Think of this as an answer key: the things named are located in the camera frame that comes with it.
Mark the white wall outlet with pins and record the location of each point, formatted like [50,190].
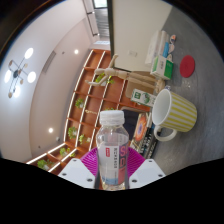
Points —
[133,53]

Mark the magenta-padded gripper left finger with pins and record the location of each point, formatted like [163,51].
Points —
[76,171]

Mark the window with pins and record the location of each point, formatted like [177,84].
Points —
[100,3]

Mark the small green white box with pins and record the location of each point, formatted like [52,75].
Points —
[161,67]

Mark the clear plastic water bottle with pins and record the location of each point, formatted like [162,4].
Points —
[111,156]

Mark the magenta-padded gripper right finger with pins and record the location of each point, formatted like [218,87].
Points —
[146,171]

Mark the yellow striped white mug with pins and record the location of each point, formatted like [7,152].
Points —
[181,115]

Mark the branched ceiling lamp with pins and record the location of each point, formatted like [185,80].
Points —
[18,73]

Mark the grey curtain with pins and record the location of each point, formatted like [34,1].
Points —
[101,21]

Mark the wooden wall shelf unit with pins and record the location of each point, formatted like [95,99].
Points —
[90,110]

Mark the red round coaster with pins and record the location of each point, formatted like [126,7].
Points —
[187,66]

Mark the stack of white boxes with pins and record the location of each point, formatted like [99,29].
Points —
[156,43]

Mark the green white drink carton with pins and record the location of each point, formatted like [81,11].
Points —
[143,97]

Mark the tan chair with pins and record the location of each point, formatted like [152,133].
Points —
[141,81]

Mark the thick black book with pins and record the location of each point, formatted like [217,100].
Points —
[148,146]

